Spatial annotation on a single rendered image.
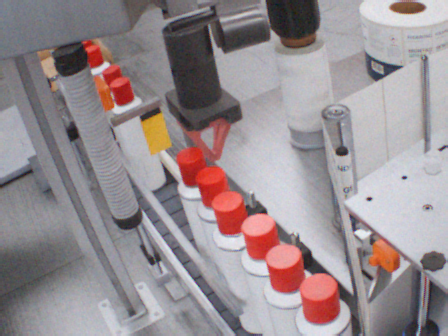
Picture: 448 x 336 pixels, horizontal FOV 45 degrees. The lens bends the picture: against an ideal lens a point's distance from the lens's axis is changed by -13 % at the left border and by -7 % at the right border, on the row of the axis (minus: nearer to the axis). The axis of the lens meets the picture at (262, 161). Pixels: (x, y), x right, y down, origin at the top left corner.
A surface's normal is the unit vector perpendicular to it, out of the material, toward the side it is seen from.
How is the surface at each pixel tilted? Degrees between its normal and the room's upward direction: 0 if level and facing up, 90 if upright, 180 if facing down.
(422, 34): 90
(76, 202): 90
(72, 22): 90
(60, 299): 0
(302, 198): 0
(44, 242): 0
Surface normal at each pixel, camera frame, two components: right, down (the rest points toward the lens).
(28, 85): 0.51, 0.44
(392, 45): -0.57, 0.56
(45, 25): -0.07, 0.60
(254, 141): -0.17, -0.79
